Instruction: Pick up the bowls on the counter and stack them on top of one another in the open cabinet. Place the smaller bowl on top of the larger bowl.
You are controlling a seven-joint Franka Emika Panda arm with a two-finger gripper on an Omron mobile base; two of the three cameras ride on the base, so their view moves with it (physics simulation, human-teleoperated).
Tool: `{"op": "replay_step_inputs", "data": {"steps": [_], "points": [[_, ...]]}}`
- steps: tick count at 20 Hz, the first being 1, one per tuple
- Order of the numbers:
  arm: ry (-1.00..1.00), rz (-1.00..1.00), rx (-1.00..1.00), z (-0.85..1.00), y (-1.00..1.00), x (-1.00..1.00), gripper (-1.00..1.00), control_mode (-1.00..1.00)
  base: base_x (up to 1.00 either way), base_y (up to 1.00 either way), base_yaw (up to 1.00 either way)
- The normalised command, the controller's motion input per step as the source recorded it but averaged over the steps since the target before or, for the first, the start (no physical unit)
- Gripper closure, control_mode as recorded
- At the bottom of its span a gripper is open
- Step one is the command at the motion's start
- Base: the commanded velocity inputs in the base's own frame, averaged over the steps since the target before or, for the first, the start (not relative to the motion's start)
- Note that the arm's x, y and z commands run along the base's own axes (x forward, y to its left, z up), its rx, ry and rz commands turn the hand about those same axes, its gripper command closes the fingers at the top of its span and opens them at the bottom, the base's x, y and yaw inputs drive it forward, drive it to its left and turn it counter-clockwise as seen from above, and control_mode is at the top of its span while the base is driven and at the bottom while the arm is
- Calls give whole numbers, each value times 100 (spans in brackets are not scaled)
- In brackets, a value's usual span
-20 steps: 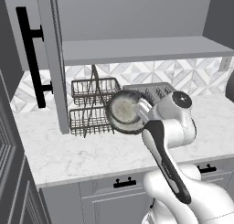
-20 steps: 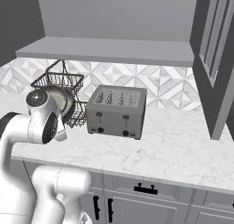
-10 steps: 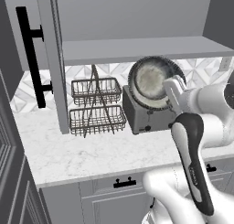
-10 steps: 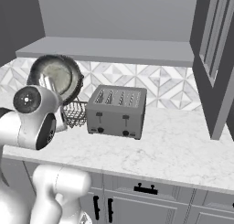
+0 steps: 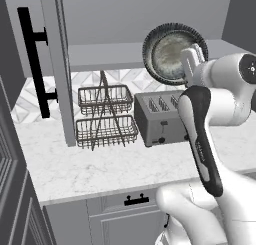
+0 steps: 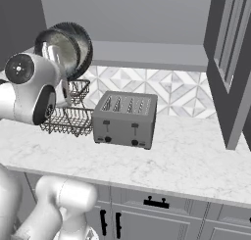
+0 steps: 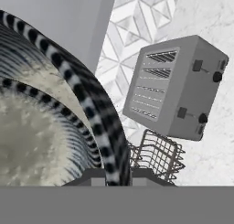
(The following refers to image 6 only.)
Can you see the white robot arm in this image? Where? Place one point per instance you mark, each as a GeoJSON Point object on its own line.
{"type": "Point", "coordinates": [23, 100]}

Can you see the large dark bowl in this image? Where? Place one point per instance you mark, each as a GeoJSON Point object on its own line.
{"type": "Point", "coordinates": [85, 48]}

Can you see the small dark bowl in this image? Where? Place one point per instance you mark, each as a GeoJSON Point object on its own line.
{"type": "Point", "coordinates": [60, 49]}

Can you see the grey cabinet door with panes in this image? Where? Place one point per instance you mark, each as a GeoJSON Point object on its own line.
{"type": "Point", "coordinates": [233, 100]}

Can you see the dark grey cabinet door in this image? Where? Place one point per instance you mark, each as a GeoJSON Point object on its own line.
{"type": "Point", "coordinates": [19, 28]}

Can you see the grey four-slot toaster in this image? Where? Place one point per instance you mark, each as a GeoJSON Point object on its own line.
{"type": "Point", "coordinates": [122, 128]}

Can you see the narrow grey drawer front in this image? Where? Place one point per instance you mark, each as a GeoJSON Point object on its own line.
{"type": "Point", "coordinates": [104, 193]}

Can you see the grey cupboard door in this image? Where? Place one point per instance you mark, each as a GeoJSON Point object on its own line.
{"type": "Point", "coordinates": [225, 233]}
{"type": "Point", "coordinates": [95, 222]}
{"type": "Point", "coordinates": [153, 227]}

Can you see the grey open wall cabinet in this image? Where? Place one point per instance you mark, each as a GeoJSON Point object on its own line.
{"type": "Point", "coordinates": [147, 56]}

